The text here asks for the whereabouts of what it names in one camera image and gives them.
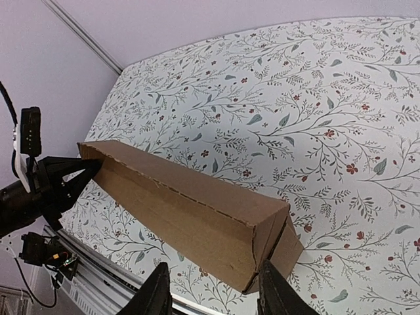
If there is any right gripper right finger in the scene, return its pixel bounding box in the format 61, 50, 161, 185
257, 260, 318, 315

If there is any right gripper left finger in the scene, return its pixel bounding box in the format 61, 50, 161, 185
117, 262, 173, 315

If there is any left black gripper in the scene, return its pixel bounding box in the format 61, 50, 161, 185
1, 157, 102, 238

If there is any brown cardboard box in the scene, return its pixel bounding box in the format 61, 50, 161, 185
79, 140, 303, 294

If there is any floral patterned table mat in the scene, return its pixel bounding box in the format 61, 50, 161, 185
58, 14, 420, 315

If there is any front aluminium rail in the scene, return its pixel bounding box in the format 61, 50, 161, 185
42, 229, 211, 315

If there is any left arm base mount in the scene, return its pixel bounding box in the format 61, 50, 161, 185
18, 232, 79, 281

